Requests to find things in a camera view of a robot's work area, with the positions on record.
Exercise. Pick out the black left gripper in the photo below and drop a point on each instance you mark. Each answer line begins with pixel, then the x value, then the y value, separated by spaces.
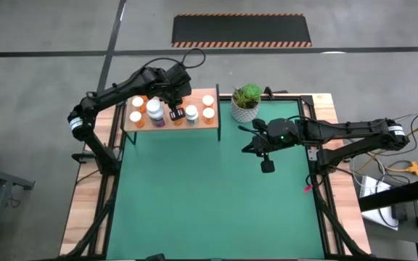
pixel 176 85

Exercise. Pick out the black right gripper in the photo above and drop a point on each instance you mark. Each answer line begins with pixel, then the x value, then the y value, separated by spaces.
pixel 279 134

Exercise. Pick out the black aluminium table frame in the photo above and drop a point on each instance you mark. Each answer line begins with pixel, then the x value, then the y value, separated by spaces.
pixel 106 224

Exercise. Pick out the small white aspirin bottle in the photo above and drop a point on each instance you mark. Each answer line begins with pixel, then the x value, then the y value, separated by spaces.
pixel 191 110

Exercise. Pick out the black hazard-striped floor mat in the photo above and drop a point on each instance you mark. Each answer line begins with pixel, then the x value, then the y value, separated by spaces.
pixel 241 29

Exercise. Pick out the orange pill bottle white cap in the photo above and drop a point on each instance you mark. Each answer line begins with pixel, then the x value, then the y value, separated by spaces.
pixel 178 123
pixel 138 102
pixel 208 100
pixel 208 113
pixel 144 98
pixel 135 116

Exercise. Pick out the plant in white patterned pot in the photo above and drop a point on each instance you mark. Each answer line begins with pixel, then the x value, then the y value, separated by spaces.
pixel 245 112

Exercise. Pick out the large white bottle purple label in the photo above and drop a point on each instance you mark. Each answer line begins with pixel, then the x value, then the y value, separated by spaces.
pixel 154 106

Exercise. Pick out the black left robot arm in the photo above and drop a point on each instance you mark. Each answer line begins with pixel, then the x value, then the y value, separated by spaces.
pixel 122 88

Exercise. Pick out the wooden shelf black frame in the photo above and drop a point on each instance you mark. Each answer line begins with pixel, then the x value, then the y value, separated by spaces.
pixel 200 125

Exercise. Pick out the grey metal desk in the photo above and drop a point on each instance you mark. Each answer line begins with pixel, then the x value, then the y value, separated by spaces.
pixel 9 179

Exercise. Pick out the black side table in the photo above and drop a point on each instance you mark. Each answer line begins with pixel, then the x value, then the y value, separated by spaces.
pixel 394 194

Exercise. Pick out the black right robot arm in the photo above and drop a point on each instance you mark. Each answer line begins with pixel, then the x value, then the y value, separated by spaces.
pixel 347 128

